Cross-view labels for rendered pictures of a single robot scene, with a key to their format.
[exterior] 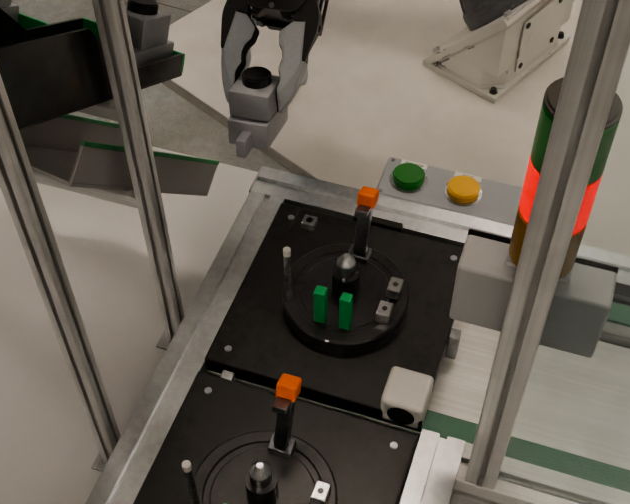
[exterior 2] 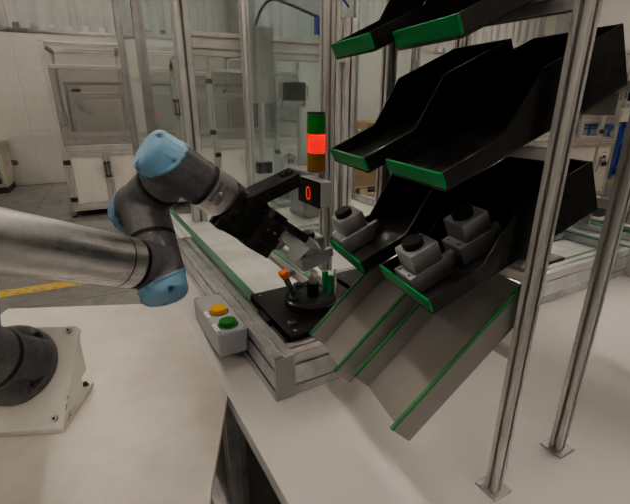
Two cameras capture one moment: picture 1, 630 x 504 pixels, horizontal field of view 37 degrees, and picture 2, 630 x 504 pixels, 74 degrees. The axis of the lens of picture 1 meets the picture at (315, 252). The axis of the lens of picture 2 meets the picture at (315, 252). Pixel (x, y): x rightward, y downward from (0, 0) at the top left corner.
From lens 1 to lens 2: 151 cm
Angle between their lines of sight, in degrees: 101
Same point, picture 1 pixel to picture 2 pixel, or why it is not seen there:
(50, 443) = not seen: hidden behind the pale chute
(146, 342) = not seen: hidden behind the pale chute
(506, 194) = (207, 304)
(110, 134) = (355, 355)
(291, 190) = (277, 344)
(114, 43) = (385, 173)
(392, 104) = (125, 419)
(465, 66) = (75, 390)
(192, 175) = (334, 318)
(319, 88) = (133, 462)
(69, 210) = (382, 481)
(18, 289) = (444, 446)
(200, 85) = not seen: outside the picture
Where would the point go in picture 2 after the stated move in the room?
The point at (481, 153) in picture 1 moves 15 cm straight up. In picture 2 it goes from (146, 369) to (136, 311)
